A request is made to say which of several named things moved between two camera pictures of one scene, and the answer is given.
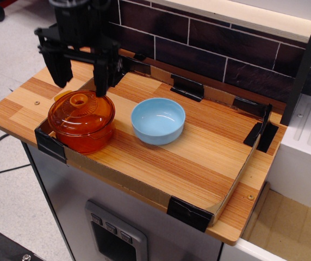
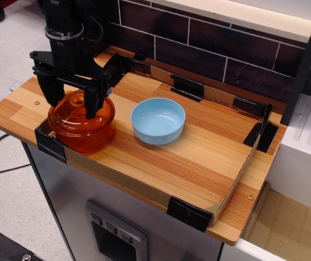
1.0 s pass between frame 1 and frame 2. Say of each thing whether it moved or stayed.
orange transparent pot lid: stayed
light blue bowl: stayed
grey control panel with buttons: stayed
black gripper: moved
